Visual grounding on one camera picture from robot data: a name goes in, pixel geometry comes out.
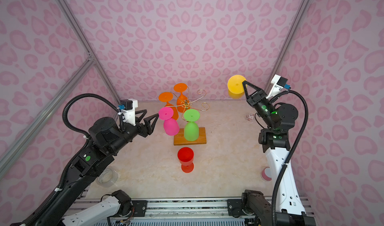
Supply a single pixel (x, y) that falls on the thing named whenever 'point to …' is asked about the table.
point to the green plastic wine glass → (191, 129)
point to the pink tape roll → (264, 176)
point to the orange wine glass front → (167, 97)
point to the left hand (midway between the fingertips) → (151, 110)
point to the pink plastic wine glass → (171, 126)
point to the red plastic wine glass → (186, 156)
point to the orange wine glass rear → (183, 104)
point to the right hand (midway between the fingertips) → (242, 83)
